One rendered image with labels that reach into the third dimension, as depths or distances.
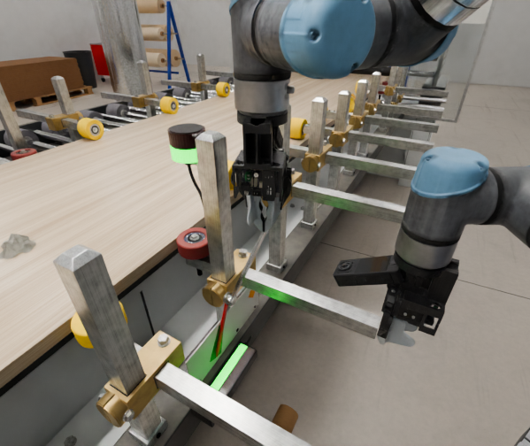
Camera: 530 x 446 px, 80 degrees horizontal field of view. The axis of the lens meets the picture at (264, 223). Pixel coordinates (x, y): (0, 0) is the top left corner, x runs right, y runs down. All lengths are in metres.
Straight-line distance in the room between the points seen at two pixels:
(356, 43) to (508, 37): 9.01
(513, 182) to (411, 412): 1.23
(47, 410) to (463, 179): 0.79
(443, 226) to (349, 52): 0.24
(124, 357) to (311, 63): 0.42
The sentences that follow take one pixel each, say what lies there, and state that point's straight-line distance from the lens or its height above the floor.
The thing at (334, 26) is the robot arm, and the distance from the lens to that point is 0.32.
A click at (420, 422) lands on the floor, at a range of 1.57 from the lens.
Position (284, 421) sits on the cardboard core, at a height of 0.08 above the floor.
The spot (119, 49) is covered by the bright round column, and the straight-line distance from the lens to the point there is 4.49.
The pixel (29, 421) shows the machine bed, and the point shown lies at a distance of 0.80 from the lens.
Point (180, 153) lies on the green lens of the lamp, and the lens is 0.53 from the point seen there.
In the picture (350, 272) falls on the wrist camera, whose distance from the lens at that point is 0.54.
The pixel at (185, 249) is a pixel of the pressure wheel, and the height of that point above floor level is 0.90.
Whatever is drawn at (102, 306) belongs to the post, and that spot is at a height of 1.03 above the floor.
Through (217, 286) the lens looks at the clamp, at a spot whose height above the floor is 0.87.
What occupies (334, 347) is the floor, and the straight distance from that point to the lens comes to 1.65.
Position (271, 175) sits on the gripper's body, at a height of 1.13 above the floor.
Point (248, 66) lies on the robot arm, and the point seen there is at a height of 1.27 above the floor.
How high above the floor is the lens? 1.32
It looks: 33 degrees down
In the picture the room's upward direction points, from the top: straight up
